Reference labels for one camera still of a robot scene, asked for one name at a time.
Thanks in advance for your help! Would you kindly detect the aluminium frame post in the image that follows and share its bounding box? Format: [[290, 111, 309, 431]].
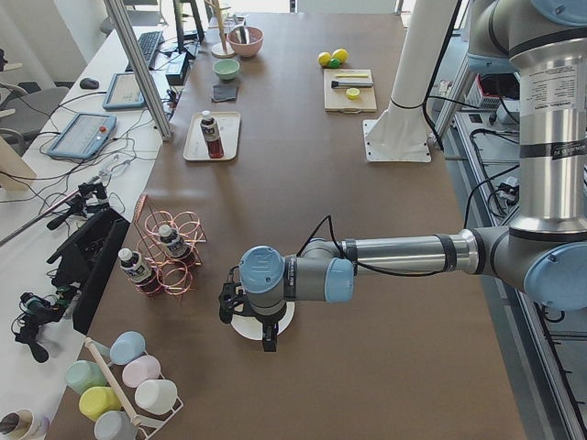
[[105, 0, 172, 142]]

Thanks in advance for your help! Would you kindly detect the blue teach pendant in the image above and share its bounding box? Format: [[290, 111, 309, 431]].
[[103, 72, 146, 111], [47, 113, 117, 160]]

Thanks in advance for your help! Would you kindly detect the tea bottle in rack rear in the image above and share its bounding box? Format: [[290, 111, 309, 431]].
[[158, 224, 190, 260]]

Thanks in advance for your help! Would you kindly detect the tea bottle in rack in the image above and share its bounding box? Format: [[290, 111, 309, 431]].
[[158, 224, 190, 260], [118, 247, 161, 296]]

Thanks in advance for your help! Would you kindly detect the steel black-capped muddler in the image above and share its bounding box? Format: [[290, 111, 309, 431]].
[[330, 80, 373, 89]]

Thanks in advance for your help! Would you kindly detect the light blue cup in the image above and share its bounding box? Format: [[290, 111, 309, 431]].
[[109, 331, 146, 366]]

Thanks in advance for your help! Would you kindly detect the dark grey folded cloth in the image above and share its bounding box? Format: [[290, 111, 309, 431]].
[[211, 83, 238, 103]]

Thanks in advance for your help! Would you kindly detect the white cup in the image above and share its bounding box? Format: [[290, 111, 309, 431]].
[[135, 379, 178, 415]]

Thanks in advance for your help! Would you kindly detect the bamboo cutting board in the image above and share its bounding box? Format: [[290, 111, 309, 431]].
[[323, 69, 377, 113]]

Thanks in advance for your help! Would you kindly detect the green lime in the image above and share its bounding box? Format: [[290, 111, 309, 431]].
[[328, 58, 341, 69]]

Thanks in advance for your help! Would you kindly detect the blue teach pendant near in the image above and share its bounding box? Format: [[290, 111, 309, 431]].
[[47, 113, 117, 160]]

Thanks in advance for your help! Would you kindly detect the mint green bowl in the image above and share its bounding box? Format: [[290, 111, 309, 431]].
[[213, 59, 240, 81]]

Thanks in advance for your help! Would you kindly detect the black keyboard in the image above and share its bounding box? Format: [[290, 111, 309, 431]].
[[138, 30, 163, 71]]

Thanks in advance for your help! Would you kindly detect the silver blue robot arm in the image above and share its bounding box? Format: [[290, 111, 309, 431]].
[[218, 1, 586, 352]]

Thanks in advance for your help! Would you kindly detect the yellow cup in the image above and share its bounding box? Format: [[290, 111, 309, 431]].
[[78, 386, 122, 422]]

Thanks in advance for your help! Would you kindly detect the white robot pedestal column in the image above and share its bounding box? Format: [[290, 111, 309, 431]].
[[363, 0, 461, 162]]

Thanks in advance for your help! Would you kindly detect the tape roll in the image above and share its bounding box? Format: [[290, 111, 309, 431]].
[[1, 410, 50, 440]]

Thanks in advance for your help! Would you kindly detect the grey cup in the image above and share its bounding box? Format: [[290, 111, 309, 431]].
[[94, 411, 138, 440]]

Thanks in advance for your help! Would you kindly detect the yellow lemon near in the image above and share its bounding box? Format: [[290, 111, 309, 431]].
[[317, 51, 332, 67]]

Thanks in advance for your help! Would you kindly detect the cream rabbit serving tray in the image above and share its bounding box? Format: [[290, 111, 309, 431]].
[[183, 111, 240, 161]]

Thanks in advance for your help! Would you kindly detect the mint green cup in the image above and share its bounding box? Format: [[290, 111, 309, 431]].
[[65, 360, 107, 395]]

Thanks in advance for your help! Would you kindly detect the half lemon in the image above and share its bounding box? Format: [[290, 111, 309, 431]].
[[345, 88, 360, 101]]

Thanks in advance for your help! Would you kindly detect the pink ice bowl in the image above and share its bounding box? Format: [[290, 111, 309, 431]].
[[227, 25, 264, 58]]

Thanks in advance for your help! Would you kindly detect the metal ice scoop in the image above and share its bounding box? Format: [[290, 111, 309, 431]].
[[234, 24, 249, 45]]

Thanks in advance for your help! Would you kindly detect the blue teach pendant far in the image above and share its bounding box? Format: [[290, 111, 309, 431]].
[[103, 72, 146, 111]]

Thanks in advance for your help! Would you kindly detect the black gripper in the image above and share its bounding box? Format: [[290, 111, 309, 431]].
[[218, 269, 281, 352]]

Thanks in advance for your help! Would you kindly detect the tea bottle in rack front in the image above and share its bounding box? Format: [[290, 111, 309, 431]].
[[118, 247, 161, 296]]

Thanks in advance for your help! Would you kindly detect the yellow lemon far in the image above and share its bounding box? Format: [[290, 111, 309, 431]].
[[332, 48, 349, 63]]

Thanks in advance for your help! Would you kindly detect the yellow plastic knife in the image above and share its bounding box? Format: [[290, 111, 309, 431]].
[[335, 72, 369, 78]]

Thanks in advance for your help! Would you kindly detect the pink cup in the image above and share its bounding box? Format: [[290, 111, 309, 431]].
[[122, 355, 161, 389]]

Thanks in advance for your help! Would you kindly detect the yellow lemon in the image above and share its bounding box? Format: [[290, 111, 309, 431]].
[[317, 51, 332, 67], [332, 48, 349, 63]]

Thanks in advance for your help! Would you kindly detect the black computer mouse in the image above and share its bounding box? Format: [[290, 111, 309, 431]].
[[79, 78, 100, 90]]

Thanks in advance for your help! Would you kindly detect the dark tea bottle on tray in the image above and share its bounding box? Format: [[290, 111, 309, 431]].
[[200, 110, 224, 159]]

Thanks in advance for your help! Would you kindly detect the white round plate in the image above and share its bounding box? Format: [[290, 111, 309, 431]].
[[230, 302, 295, 341]]

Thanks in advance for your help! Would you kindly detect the copper wire bottle rack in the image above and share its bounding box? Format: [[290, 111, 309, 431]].
[[133, 193, 207, 300]]

